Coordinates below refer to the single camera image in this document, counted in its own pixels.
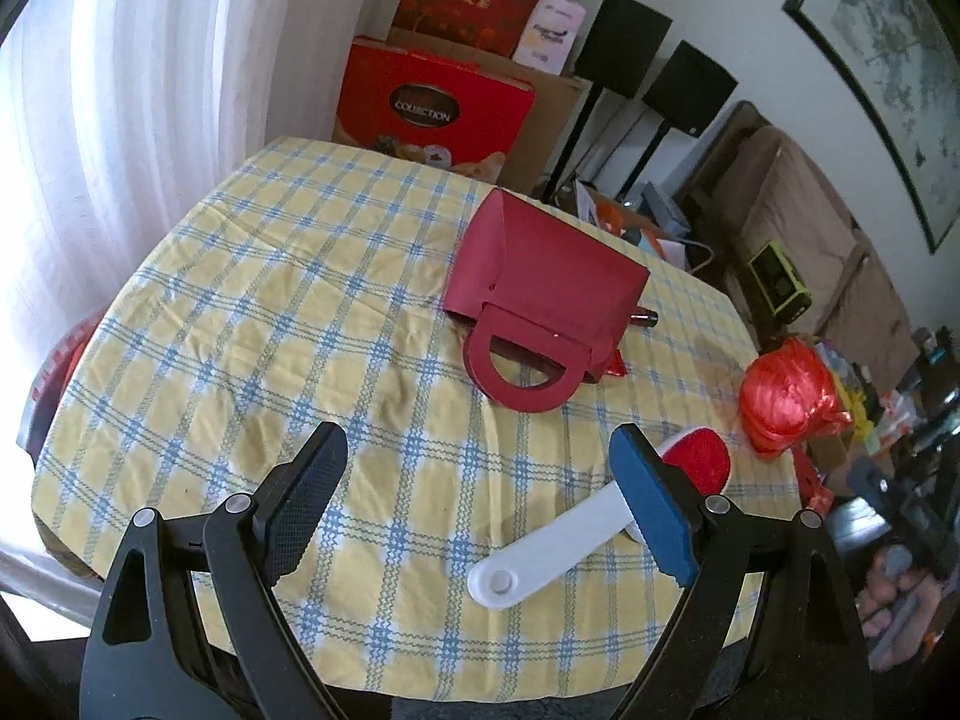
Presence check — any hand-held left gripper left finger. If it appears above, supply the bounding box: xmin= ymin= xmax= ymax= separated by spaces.
xmin=79 ymin=420 xmax=351 ymax=720

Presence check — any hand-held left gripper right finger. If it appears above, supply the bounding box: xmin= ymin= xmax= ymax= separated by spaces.
xmin=607 ymin=423 xmax=876 ymax=720

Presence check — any white lint brush red pad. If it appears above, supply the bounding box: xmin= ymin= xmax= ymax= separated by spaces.
xmin=466 ymin=425 xmax=733 ymax=611

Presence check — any dark red handbag-shaped box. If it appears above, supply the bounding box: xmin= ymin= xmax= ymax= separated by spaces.
xmin=442 ymin=187 xmax=651 ymax=415

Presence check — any person's right hand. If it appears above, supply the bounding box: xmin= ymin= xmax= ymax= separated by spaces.
xmin=861 ymin=566 xmax=948 ymax=647

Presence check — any red plastic twine ball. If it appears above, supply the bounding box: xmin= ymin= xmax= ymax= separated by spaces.
xmin=738 ymin=337 xmax=854 ymax=464

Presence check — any yellow plaid tablecloth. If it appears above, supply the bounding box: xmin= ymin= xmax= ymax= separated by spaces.
xmin=30 ymin=136 xmax=801 ymax=704

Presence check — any green boxy device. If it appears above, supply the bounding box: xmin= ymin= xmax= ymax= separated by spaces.
xmin=745 ymin=239 xmax=813 ymax=321

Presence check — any black speaker stand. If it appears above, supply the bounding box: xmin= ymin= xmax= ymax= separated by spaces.
xmin=550 ymin=85 xmax=602 ymax=201
xmin=617 ymin=126 xmax=670 ymax=197

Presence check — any beige sofa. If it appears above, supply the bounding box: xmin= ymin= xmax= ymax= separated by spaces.
xmin=685 ymin=99 xmax=925 ymax=392

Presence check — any large brown carton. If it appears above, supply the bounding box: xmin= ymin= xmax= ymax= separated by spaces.
xmin=385 ymin=25 xmax=595 ymax=197

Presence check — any red chocolate gift box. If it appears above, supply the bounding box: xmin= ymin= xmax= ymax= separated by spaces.
xmin=331 ymin=35 xmax=538 ymax=190

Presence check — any black speaker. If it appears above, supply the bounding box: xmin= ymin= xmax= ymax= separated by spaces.
xmin=573 ymin=0 xmax=674 ymax=101
xmin=642 ymin=39 xmax=740 ymax=139

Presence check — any white curtain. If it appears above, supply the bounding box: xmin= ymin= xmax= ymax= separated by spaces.
xmin=0 ymin=0 xmax=422 ymax=620

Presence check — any small white pink box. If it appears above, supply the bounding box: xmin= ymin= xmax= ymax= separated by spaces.
xmin=511 ymin=0 xmax=587 ymax=77

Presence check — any framed ink painting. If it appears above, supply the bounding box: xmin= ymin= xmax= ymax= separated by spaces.
xmin=781 ymin=0 xmax=960 ymax=256

